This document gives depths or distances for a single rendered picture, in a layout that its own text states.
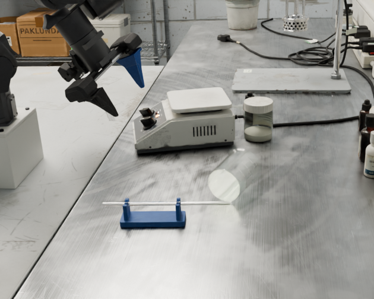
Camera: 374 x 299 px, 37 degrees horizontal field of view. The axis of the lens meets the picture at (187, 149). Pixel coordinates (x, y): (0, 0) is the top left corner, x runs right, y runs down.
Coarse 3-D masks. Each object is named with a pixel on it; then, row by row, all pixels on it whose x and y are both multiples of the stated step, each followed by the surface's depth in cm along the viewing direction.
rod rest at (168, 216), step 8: (128, 200) 86; (176, 200) 85; (128, 208) 85; (176, 208) 83; (128, 216) 85; (136, 216) 86; (144, 216) 86; (152, 216) 86; (160, 216) 85; (168, 216) 85; (176, 216) 84; (184, 216) 85; (120, 224) 85; (128, 224) 84; (136, 224) 84; (144, 224) 84; (152, 224) 84; (160, 224) 84; (168, 224) 84; (176, 224) 84; (184, 224) 84
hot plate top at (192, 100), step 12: (168, 96) 114; (180, 96) 114; (192, 96) 113; (204, 96) 113; (216, 96) 113; (180, 108) 107; (192, 108) 107; (204, 108) 107; (216, 108) 108; (228, 108) 108
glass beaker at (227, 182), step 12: (228, 156) 93; (240, 156) 92; (252, 156) 93; (216, 168) 89; (228, 168) 88; (240, 168) 89; (252, 168) 92; (216, 180) 90; (228, 180) 88; (240, 180) 88; (252, 180) 92; (216, 192) 91; (228, 192) 89; (240, 192) 88
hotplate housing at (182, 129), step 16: (192, 112) 109; (208, 112) 110; (224, 112) 109; (160, 128) 107; (176, 128) 108; (192, 128) 108; (208, 128) 109; (224, 128) 109; (144, 144) 108; (160, 144) 109; (176, 144) 109; (192, 144) 110; (208, 144) 110; (224, 144) 111
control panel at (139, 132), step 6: (156, 108) 116; (162, 108) 114; (156, 114) 113; (162, 114) 111; (138, 120) 117; (162, 120) 109; (138, 126) 114; (156, 126) 108; (138, 132) 111; (144, 132) 109; (138, 138) 108
